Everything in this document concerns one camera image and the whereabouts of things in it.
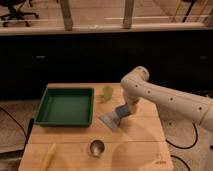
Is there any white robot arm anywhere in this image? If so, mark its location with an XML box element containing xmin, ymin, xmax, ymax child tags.
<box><xmin>120</xmin><ymin>66</ymin><xmax>213</xmax><ymax>133</ymax></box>

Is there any green plastic tray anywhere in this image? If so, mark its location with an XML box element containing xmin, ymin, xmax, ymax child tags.
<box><xmin>34</xmin><ymin>87</ymin><xmax>94</xmax><ymax>127</ymax></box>

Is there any translucent green cup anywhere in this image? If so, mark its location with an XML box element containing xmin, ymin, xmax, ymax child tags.
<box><xmin>103</xmin><ymin>85</ymin><xmax>114</xmax><ymax>100</ymax></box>

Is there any grey-blue folded cloth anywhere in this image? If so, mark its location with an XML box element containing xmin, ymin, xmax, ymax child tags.
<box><xmin>99</xmin><ymin>111</ymin><xmax>121</xmax><ymax>131</ymax></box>

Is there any metal cup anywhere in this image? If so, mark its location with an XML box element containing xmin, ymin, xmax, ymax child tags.
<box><xmin>89</xmin><ymin>140</ymin><xmax>105</xmax><ymax>157</ymax></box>

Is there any yellow banana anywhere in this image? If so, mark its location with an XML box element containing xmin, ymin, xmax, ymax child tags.
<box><xmin>40</xmin><ymin>144</ymin><xmax>57</xmax><ymax>171</ymax></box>

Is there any black office chair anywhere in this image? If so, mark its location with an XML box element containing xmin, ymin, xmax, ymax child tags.
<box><xmin>0</xmin><ymin>0</ymin><xmax>39</xmax><ymax>27</ymax></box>

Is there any black cable right floor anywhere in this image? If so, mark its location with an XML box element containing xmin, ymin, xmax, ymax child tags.
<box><xmin>165</xmin><ymin>123</ymin><xmax>200</xmax><ymax>171</ymax></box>

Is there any black cable floor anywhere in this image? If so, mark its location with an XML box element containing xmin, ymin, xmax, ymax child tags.
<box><xmin>165</xmin><ymin>123</ymin><xmax>200</xmax><ymax>171</ymax></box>
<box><xmin>0</xmin><ymin>106</ymin><xmax>28</xmax><ymax>138</ymax></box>

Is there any right wooden post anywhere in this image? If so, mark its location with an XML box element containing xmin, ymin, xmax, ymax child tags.
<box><xmin>123</xmin><ymin>0</ymin><xmax>134</xmax><ymax>29</ymax></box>

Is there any wooden post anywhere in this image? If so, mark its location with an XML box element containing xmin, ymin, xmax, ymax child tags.
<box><xmin>60</xmin><ymin>0</ymin><xmax>73</xmax><ymax>31</ymax></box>
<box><xmin>123</xmin><ymin>0</ymin><xmax>134</xmax><ymax>29</ymax></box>

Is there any left wooden post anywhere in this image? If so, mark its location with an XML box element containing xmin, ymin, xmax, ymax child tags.
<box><xmin>60</xmin><ymin>0</ymin><xmax>73</xmax><ymax>31</ymax></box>

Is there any black cable left floor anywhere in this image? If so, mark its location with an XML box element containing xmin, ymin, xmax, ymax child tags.
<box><xmin>0</xmin><ymin>106</ymin><xmax>28</xmax><ymax>138</ymax></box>

